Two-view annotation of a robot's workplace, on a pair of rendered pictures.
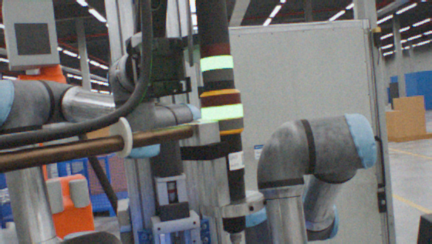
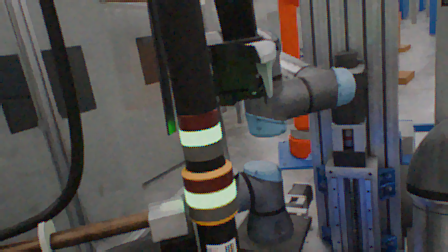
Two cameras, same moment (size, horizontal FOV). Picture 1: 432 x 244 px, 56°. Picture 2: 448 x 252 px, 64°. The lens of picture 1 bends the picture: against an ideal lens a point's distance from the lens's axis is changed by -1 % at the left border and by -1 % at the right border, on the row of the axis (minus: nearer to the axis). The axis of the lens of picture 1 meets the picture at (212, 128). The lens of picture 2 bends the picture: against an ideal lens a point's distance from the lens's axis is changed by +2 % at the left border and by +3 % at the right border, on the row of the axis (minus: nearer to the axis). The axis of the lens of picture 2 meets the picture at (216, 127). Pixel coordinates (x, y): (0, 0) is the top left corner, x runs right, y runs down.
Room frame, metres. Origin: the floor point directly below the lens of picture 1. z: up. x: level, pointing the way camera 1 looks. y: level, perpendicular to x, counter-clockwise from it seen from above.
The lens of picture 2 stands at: (0.24, -0.20, 1.69)
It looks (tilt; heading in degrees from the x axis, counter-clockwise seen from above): 16 degrees down; 41
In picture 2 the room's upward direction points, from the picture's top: 9 degrees counter-clockwise
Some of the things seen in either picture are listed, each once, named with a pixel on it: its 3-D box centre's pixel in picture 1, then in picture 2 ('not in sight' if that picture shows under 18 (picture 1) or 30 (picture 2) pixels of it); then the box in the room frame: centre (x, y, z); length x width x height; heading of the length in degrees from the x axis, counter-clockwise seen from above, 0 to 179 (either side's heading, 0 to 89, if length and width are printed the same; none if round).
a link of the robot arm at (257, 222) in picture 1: (265, 225); not in sight; (1.19, -0.12, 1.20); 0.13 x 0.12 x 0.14; 91
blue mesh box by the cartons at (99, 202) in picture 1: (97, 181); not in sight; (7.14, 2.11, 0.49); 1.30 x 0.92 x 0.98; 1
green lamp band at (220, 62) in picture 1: (217, 64); (200, 132); (0.44, -0.01, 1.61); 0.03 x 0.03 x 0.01
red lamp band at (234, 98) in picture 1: (221, 99); (207, 175); (0.44, -0.01, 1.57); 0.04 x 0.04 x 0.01
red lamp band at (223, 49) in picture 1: (215, 52); (197, 117); (0.44, -0.01, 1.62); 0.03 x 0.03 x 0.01
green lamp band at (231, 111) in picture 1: (221, 112); (210, 189); (0.44, -0.01, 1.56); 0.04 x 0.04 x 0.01
